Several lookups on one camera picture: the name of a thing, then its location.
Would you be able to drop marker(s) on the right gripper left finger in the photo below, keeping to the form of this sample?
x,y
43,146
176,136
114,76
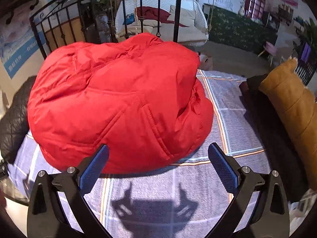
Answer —
x,y
46,217

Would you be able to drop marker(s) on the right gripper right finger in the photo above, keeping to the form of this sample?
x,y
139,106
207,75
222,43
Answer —
x,y
270,216

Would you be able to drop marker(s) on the red puffer jacket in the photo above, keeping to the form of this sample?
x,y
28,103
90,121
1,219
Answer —
x,y
140,97

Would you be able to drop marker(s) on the purple plaid bed sheet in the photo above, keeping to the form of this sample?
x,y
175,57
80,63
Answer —
x,y
187,198

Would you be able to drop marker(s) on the black quilted leather jacket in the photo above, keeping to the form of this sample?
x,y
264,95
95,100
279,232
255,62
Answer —
x,y
14,124

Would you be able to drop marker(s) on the mustard yellow puffer jacket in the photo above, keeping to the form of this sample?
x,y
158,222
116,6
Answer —
x,y
296,107

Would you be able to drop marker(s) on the pink small stool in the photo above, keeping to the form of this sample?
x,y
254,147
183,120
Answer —
x,y
271,50

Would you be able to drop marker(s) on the green potted plant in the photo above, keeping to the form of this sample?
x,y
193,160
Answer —
x,y
307,35

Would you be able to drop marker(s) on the green patterned rug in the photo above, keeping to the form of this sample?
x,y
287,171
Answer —
x,y
226,27

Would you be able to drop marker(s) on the white hanging swing bed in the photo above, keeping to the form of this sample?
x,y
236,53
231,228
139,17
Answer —
x,y
192,25

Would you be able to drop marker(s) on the red blanket on swing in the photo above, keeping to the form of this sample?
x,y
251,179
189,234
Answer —
x,y
151,16

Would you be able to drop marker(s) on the blue wall poster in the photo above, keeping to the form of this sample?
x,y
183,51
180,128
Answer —
x,y
16,50

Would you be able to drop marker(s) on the black iron bed frame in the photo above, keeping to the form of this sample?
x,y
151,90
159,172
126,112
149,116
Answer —
x,y
63,22

